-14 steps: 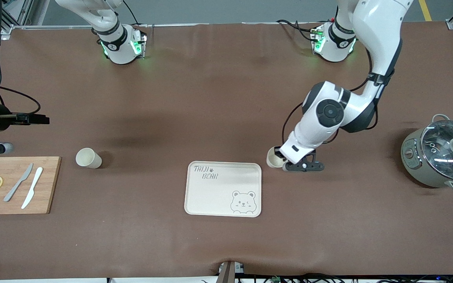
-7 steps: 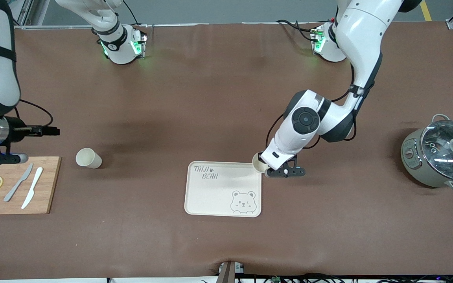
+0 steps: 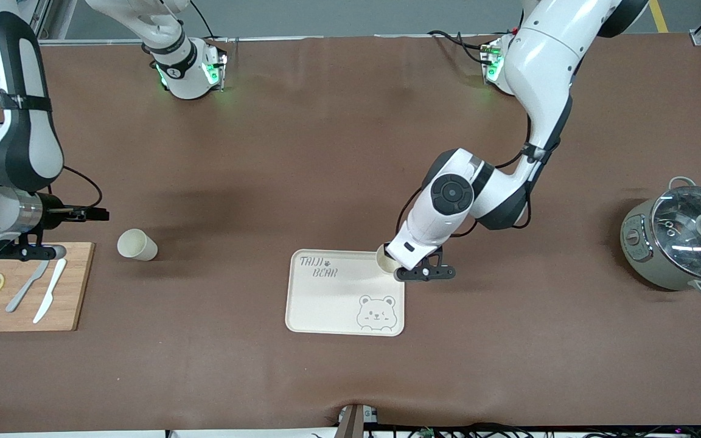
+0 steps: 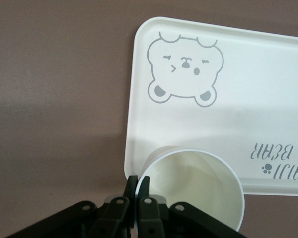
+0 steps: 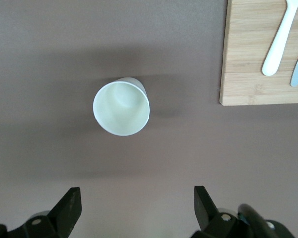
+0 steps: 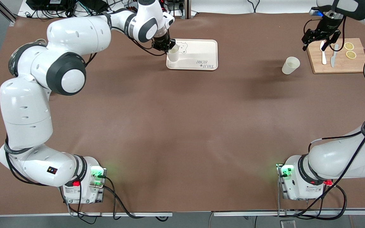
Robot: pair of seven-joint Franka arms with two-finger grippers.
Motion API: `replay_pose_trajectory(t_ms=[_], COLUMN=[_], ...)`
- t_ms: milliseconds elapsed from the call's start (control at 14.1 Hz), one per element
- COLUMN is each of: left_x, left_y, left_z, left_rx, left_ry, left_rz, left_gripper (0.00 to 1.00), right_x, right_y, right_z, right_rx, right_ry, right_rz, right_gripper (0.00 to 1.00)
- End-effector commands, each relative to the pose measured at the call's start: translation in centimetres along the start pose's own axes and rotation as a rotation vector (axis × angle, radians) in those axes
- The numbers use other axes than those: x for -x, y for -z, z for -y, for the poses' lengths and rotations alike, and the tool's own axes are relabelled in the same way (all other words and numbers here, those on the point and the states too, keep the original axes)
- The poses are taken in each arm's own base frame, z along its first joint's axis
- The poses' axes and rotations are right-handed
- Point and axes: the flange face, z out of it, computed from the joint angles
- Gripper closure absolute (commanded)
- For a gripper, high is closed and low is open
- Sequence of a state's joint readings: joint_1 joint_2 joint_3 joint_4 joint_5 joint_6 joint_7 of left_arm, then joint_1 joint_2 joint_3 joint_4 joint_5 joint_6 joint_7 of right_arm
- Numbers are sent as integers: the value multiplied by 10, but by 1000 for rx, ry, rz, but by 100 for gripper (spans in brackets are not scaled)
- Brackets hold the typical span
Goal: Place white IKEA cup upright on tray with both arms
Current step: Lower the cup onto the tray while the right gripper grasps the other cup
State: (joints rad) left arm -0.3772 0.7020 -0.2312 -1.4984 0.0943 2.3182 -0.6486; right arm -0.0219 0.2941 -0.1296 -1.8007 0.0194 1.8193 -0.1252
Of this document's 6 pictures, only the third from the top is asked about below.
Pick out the black base cable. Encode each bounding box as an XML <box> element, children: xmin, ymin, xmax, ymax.
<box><xmin>427</xmin><ymin>29</ymin><xmax>497</xmax><ymax>64</ymax></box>
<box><xmin>189</xmin><ymin>0</ymin><xmax>214</xmax><ymax>40</ymax></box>

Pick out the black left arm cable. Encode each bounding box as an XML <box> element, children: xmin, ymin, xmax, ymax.
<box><xmin>394</xmin><ymin>113</ymin><xmax>549</xmax><ymax>238</ymax></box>

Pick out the black left base cable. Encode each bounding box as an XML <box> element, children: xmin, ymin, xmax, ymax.
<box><xmin>427</xmin><ymin>29</ymin><xmax>497</xmax><ymax>64</ymax></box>

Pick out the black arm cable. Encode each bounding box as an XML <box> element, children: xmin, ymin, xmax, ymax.
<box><xmin>394</xmin><ymin>113</ymin><xmax>549</xmax><ymax>238</ymax></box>
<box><xmin>58</xmin><ymin>165</ymin><xmax>103</xmax><ymax>210</ymax></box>

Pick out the white plastic knife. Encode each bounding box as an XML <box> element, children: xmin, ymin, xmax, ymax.
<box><xmin>33</xmin><ymin>258</ymin><xmax>68</xmax><ymax>324</ymax></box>

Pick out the glass pot lid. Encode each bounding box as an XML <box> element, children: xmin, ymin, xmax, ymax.
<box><xmin>650</xmin><ymin>186</ymin><xmax>701</xmax><ymax>273</ymax></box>

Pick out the wooden cutting board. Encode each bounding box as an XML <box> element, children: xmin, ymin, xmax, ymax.
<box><xmin>0</xmin><ymin>242</ymin><xmax>96</xmax><ymax>333</ymax></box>

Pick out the grey plastic knife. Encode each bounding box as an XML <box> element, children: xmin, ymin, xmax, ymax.
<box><xmin>5</xmin><ymin>259</ymin><xmax>52</xmax><ymax>314</ymax></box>

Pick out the grey-green electric cooking pot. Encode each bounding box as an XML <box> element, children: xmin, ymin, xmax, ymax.
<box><xmin>620</xmin><ymin>176</ymin><xmax>701</xmax><ymax>297</ymax></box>

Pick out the black right base cable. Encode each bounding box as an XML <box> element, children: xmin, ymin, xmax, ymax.
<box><xmin>189</xmin><ymin>0</ymin><xmax>214</xmax><ymax>40</ymax></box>

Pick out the white plastic cup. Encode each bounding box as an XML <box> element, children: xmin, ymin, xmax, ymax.
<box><xmin>117</xmin><ymin>228</ymin><xmax>159</xmax><ymax>262</ymax></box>
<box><xmin>376</xmin><ymin>243</ymin><xmax>401</xmax><ymax>273</ymax></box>

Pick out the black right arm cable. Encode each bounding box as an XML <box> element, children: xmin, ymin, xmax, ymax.
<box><xmin>58</xmin><ymin>165</ymin><xmax>103</xmax><ymax>210</ymax></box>

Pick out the metal table edge clamp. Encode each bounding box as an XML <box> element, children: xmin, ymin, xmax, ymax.
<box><xmin>337</xmin><ymin>403</ymin><xmax>378</xmax><ymax>438</ymax></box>

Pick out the white tray with bear print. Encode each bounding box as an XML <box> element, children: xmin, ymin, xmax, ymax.
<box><xmin>285</xmin><ymin>249</ymin><xmax>406</xmax><ymax>337</ymax></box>

